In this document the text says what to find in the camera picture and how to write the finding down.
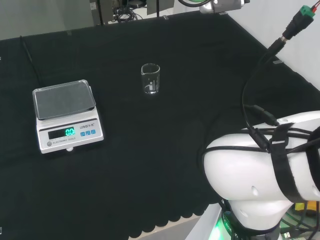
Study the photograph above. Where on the clear glass beaker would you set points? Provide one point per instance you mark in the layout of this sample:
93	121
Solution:
150	88

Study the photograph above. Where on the black bench cloth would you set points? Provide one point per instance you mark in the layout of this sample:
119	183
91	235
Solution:
150	155

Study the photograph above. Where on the white electronic balance steel pan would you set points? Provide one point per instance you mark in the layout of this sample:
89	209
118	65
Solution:
71	136

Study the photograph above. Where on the dark grey board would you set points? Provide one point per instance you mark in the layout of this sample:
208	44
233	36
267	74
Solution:
165	6

